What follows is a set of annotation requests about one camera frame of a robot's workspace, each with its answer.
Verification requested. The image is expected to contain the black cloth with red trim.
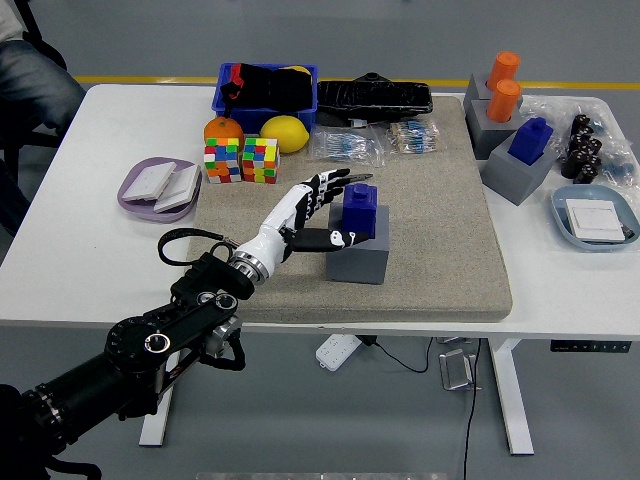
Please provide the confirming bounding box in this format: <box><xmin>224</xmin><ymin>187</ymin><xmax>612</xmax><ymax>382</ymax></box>
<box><xmin>220</xmin><ymin>62</ymin><xmax>314</xmax><ymax>112</ymax></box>

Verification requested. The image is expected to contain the blue plastic bin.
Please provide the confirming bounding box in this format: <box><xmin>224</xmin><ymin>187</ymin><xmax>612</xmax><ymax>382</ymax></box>
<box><xmin>210</xmin><ymin>62</ymin><xmax>319</xmax><ymax>132</ymax></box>

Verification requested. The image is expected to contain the white power strip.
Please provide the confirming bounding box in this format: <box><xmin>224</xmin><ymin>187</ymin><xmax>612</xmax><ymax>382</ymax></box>
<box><xmin>314</xmin><ymin>333</ymin><xmax>362</xmax><ymax>374</ymax></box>

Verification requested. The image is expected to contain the white table leg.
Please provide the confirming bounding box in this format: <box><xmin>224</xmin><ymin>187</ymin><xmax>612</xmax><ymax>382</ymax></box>
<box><xmin>138</xmin><ymin>344</ymin><xmax>185</xmax><ymax>448</ymax></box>
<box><xmin>487</xmin><ymin>338</ymin><xmax>535</xmax><ymax>456</ymax></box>

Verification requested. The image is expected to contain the grey square seal holder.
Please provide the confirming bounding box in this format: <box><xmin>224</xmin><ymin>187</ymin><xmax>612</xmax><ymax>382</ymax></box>
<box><xmin>480</xmin><ymin>130</ymin><xmax>559</xmax><ymax>207</ymax></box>
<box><xmin>325</xmin><ymin>203</ymin><xmax>391</xmax><ymax>285</ymax></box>

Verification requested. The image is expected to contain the white switch panel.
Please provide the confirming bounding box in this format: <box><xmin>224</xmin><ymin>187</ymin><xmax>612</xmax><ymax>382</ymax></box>
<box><xmin>121</xmin><ymin>161</ymin><xmax>178</xmax><ymax>203</ymax></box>
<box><xmin>152</xmin><ymin>164</ymin><xmax>202</xmax><ymax>214</ymax></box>
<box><xmin>564</xmin><ymin>198</ymin><xmax>632</xmax><ymax>245</ymax></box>

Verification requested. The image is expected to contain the orange fruit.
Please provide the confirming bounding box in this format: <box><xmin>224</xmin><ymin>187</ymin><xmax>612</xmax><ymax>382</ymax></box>
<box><xmin>202</xmin><ymin>116</ymin><xmax>245</xmax><ymax>149</ymax></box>

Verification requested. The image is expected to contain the yellow lemon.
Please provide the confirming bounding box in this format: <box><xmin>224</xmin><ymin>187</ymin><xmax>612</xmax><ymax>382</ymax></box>
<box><xmin>258</xmin><ymin>115</ymin><xmax>310</xmax><ymax>154</ymax></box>

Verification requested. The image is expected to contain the bag of brown and blue resistors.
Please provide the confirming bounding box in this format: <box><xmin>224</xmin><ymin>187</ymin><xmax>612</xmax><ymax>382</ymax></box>
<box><xmin>372</xmin><ymin>119</ymin><xmax>441</xmax><ymax>156</ymax></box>

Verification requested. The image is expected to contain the grey-brown mat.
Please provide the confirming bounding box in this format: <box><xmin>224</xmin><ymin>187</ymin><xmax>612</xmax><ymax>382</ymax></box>
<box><xmin>192</xmin><ymin>94</ymin><xmax>514</xmax><ymax>324</ymax></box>

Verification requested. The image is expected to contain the black table control panel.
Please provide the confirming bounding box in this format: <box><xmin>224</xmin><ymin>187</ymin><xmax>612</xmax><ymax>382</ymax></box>
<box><xmin>549</xmin><ymin>339</ymin><xmax>630</xmax><ymax>353</ymax></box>

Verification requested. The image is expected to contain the black wrapped keyboard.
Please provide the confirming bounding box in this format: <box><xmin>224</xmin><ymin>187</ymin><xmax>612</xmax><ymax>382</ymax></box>
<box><xmin>315</xmin><ymin>72</ymin><xmax>434</xmax><ymax>126</ymax></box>

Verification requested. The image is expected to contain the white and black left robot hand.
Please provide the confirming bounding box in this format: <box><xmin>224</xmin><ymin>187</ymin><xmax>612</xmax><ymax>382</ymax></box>
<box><xmin>238</xmin><ymin>168</ymin><xmax>370</xmax><ymax>276</ymax></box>

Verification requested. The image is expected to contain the silver metal bracket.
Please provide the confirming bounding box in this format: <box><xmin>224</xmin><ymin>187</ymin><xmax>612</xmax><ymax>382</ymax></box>
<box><xmin>438</xmin><ymin>348</ymin><xmax>484</xmax><ymax>392</ymax></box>

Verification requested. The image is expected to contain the blue-grey plate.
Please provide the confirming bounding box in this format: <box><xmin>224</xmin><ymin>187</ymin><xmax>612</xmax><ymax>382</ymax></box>
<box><xmin>549</xmin><ymin>184</ymin><xmax>640</xmax><ymax>253</ymax></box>

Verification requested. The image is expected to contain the long black floor cable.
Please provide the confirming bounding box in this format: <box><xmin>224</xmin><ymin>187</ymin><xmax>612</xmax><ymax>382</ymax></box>
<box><xmin>459</xmin><ymin>338</ymin><xmax>482</xmax><ymax>480</ymax></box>

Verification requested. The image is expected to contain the blue square seal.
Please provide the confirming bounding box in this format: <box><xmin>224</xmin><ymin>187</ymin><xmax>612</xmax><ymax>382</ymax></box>
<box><xmin>341</xmin><ymin>183</ymin><xmax>379</xmax><ymax>240</ymax></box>
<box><xmin>507</xmin><ymin>117</ymin><xmax>555</xmax><ymax>166</ymax></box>

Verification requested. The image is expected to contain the grey holder with round hole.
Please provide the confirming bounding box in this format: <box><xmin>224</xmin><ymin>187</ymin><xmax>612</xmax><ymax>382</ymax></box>
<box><xmin>462</xmin><ymin>72</ymin><xmax>524</xmax><ymax>109</ymax></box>
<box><xmin>463</xmin><ymin>97</ymin><xmax>524</xmax><ymax>161</ymax></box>

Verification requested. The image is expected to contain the black plug with cord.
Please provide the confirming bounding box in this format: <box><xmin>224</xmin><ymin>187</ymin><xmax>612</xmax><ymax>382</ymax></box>
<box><xmin>359</xmin><ymin>334</ymin><xmax>434</xmax><ymax>375</ymax></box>

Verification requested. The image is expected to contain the multicoloured puzzle cube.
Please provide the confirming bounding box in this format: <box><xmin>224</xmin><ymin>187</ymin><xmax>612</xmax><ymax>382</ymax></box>
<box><xmin>241</xmin><ymin>136</ymin><xmax>280</xmax><ymax>185</ymax></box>
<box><xmin>202</xmin><ymin>137</ymin><xmax>241</xmax><ymax>185</ymax></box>

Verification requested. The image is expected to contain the orange cylindrical seal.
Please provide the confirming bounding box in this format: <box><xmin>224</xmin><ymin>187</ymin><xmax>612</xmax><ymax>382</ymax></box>
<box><xmin>485</xmin><ymin>50</ymin><xmax>521</xmax><ymax>92</ymax></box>
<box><xmin>485</xmin><ymin>78</ymin><xmax>522</xmax><ymax>124</ymax></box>

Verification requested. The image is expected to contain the clear plastic bag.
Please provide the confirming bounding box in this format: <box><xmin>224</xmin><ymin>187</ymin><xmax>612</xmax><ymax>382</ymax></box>
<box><xmin>519</xmin><ymin>94</ymin><xmax>640</xmax><ymax>189</ymax></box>

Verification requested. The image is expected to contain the purple plate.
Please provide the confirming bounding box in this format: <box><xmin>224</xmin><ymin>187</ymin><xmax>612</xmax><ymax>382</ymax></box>
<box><xmin>116</xmin><ymin>156</ymin><xmax>203</xmax><ymax>224</ymax></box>

